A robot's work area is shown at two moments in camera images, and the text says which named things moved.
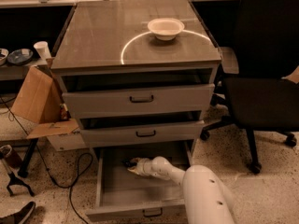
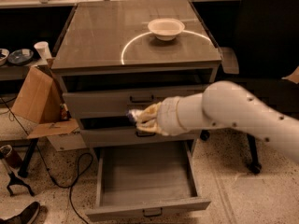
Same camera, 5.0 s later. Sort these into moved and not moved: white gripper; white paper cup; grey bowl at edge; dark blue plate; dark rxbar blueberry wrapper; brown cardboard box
Moved: dark rxbar blueberry wrapper; white gripper
Not moved: brown cardboard box; white paper cup; grey bowl at edge; dark blue plate
